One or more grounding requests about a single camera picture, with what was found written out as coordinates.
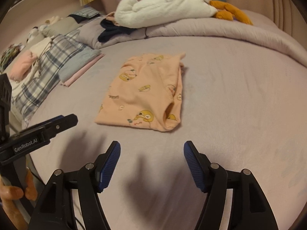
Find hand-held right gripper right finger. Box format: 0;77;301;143
183;141;279;230

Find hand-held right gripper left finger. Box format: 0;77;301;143
28;141;121;230

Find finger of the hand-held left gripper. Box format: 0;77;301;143
45;114;78;139
19;116;67;136

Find peach printed long-sleeve shirt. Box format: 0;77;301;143
94;52;187;133

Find person's left hand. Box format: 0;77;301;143
0;168;37;230

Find folded pink cloth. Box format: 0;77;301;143
60;53;106;87

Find grey plaid blanket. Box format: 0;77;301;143
11;30;97;123

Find folded grey-blue cloth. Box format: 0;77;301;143
58;48;102;83

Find rolled pink cloth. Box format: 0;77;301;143
9;50;39;81

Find cream cloth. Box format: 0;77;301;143
29;36;55;56

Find floral patterned cloth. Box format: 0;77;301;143
0;43;26;70

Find small white plush toy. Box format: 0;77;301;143
26;26;40;44

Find beige grey pillow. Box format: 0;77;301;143
41;17;80;38

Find small beige plush toy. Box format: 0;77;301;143
45;15;61;26

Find dark navy garment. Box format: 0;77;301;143
97;19;139;44

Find black cloth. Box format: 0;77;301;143
68;14;83;24

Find striped grey pillow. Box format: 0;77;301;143
68;7;102;20

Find lilac rolled quilt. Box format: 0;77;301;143
77;10;307;62

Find white plush goose toy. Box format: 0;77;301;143
115;0;253;28

